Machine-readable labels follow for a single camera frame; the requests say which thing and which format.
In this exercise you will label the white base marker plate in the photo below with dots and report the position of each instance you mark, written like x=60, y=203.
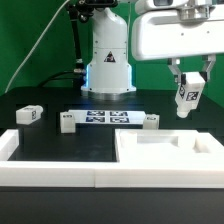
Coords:
x=108, y=116

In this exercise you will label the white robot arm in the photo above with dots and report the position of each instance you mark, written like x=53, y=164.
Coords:
x=109, y=75

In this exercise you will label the white U-shaped obstacle fence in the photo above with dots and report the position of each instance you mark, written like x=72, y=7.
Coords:
x=196, y=172

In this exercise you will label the white square tabletop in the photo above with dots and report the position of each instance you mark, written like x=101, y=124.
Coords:
x=144, y=146

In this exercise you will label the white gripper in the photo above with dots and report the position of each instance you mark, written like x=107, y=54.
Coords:
x=161, y=35

